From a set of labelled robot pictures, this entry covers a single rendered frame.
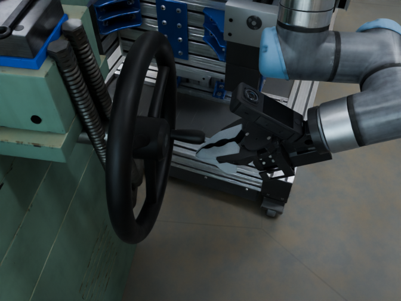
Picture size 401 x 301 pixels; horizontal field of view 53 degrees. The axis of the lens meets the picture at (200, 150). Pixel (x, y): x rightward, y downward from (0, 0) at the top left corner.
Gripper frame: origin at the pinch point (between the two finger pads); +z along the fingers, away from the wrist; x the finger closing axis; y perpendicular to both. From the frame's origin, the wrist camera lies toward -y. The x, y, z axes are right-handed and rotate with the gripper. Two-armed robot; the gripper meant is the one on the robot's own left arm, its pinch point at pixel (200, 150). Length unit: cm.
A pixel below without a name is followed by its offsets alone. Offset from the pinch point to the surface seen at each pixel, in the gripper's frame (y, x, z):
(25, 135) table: -23.2, -13.7, 8.8
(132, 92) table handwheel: -22.5, -12.0, -6.8
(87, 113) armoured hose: -20.3, -9.4, 3.0
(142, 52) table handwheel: -23.5, -6.6, -7.2
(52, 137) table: -21.5, -13.5, 5.8
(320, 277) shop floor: 80, 13, 5
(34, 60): -30.1, -11.9, 0.3
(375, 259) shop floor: 89, 22, -11
